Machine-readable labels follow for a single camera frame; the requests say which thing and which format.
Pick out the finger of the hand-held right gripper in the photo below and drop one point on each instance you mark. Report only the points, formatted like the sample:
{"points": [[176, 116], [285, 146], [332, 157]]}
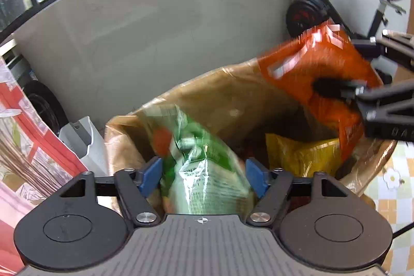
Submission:
{"points": [[397, 48], [381, 120]]}

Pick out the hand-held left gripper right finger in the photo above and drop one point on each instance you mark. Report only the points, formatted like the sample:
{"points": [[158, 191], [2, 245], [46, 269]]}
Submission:
{"points": [[255, 177]]}

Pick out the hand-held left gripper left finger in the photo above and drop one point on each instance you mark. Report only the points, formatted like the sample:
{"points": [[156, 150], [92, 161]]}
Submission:
{"points": [[151, 175]]}

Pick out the yellow snack bag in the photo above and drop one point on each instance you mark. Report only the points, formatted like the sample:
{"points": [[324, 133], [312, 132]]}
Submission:
{"points": [[300, 156]]}

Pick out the green snack bag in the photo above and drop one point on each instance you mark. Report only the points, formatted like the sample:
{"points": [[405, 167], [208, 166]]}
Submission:
{"points": [[200, 159]]}

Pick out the orange snack bag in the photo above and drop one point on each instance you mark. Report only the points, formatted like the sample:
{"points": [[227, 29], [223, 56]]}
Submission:
{"points": [[323, 56]]}

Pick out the taped cardboard box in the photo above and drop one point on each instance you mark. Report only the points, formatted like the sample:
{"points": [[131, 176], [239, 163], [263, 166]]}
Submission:
{"points": [[220, 95]]}

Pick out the white plastic container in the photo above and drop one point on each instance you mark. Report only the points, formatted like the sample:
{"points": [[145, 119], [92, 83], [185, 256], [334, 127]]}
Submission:
{"points": [[87, 143]]}

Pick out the checkered floral tablecloth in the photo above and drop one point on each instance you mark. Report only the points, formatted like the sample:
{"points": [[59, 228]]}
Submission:
{"points": [[397, 198]]}

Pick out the printed room scene curtain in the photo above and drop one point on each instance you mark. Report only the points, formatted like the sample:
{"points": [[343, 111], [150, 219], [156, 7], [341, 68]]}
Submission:
{"points": [[29, 140]]}

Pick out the black wheel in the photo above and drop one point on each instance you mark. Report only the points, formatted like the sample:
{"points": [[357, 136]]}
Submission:
{"points": [[45, 104]]}

